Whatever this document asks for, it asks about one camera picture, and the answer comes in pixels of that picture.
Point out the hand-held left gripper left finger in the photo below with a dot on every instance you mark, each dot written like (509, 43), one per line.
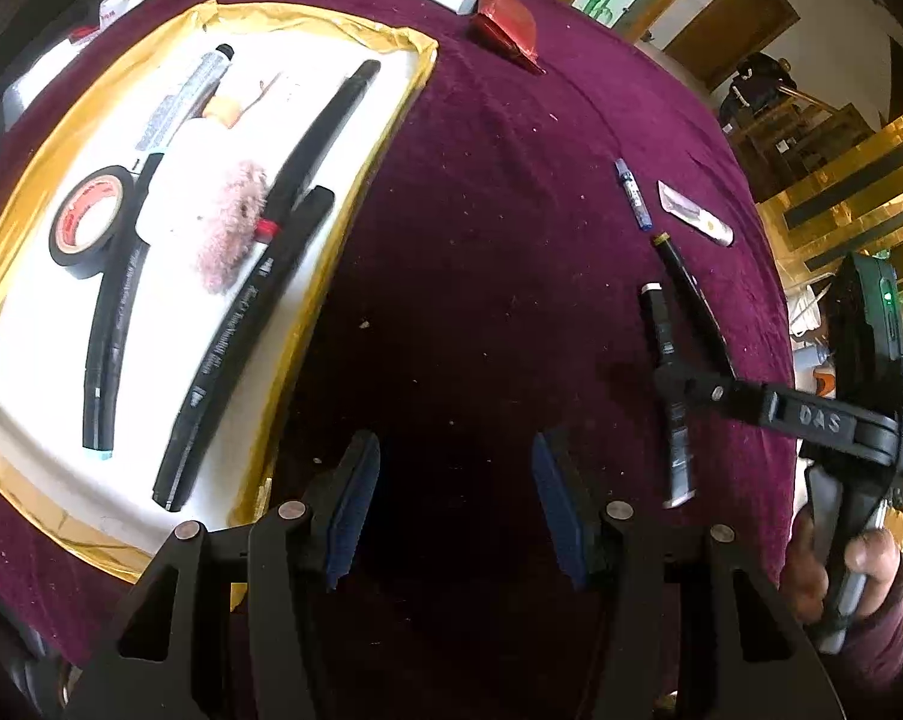
(350, 510)

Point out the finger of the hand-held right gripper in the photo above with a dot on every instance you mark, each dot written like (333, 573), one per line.
(721, 394)

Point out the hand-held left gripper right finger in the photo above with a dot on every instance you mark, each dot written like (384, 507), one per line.
(560, 510)

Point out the black pen with white cap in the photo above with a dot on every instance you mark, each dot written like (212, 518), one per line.
(657, 330)

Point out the black pen with green print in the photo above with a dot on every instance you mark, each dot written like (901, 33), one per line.
(114, 315)

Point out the white foam tray yellow tape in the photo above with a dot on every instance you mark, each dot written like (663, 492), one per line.
(46, 360)

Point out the white bottle with orange cap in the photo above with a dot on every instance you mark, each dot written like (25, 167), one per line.
(174, 180)

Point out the person's right hand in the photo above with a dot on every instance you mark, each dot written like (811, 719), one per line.
(875, 570)

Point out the black pen with gold tip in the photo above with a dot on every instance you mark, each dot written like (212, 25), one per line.
(691, 292)

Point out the golden railing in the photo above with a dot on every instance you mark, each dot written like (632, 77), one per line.
(849, 195)

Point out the white plastic case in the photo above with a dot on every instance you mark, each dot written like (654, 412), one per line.
(695, 214)

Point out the black marker with white print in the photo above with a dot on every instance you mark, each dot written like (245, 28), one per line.
(219, 360)

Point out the blue small pen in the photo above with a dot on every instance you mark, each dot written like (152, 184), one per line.
(631, 191)

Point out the purple velvet tablecloth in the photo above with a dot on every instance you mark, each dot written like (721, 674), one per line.
(496, 240)

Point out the dark jacket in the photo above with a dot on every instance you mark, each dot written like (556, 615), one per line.
(755, 90)

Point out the brown wooden door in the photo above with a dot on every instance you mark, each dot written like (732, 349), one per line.
(736, 22)

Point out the plain black pen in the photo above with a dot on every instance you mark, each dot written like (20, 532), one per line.
(324, 127)

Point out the black electrical tape roll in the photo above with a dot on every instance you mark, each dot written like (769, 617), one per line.
(60, 247)

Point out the red foil packet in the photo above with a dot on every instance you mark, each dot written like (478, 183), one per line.
(505, 22)

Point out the silver pen with black cap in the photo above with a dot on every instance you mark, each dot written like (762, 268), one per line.
(189, 90)

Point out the white envelope with red print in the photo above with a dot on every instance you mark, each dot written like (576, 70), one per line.
(129, 0)

